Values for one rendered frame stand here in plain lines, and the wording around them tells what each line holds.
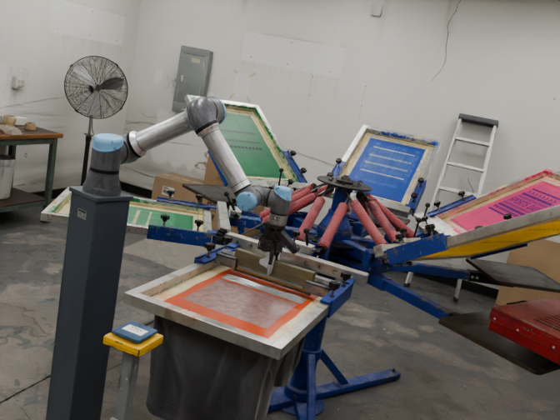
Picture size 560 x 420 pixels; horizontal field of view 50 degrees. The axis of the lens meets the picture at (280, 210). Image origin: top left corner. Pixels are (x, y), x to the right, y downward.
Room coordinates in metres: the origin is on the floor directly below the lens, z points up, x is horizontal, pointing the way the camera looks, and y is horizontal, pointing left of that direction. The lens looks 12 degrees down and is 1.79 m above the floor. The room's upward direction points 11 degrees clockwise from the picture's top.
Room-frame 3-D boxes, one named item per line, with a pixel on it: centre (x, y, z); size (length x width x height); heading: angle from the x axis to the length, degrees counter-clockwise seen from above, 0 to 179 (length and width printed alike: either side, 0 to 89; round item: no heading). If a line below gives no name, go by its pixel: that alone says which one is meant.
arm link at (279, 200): (2.37, 0.00, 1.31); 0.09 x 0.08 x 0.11; 78
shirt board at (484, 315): (2.64, -0.74, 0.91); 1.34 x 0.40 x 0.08; 40
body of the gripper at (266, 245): (2.37, 0.01, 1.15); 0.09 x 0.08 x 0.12; 70
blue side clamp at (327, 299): (2.30, -0.29, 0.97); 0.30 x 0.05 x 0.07; 160
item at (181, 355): (1.89, 0.15, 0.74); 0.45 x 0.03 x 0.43; 70
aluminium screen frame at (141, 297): (2.17, 0.05, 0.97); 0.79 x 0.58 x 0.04; 160
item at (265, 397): (2.04, -0.12, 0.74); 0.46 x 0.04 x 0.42; 160
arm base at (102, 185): (2.39, 0.73, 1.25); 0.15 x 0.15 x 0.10
